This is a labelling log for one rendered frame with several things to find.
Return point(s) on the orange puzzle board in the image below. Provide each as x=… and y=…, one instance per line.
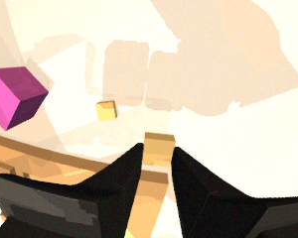
x=32, y=162

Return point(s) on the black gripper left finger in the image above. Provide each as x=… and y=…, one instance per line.
x=97, y=207

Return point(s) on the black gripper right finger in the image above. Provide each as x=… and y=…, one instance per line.
x=210, y=207

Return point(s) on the pink cube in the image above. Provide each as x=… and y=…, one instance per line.
x=21, y=95

